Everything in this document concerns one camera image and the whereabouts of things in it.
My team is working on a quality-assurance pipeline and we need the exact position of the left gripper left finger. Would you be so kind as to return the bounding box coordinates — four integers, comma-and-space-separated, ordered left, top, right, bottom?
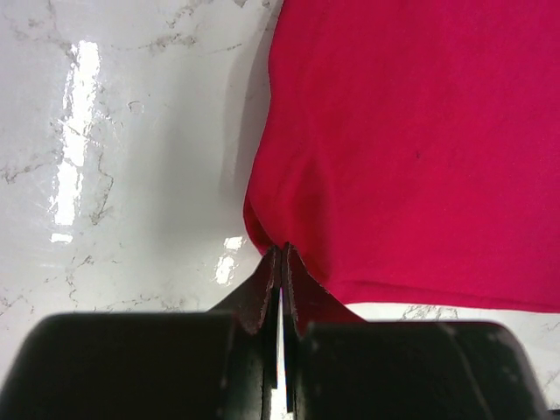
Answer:
1, 248, 280, 419

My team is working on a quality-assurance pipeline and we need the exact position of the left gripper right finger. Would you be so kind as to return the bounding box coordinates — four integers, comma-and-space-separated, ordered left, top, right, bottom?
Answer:
281, 244, 550, 419

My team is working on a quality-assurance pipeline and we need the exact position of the crimson pink t shirt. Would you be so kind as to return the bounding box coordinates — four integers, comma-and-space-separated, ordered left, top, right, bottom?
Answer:
244, 1, 559, 312

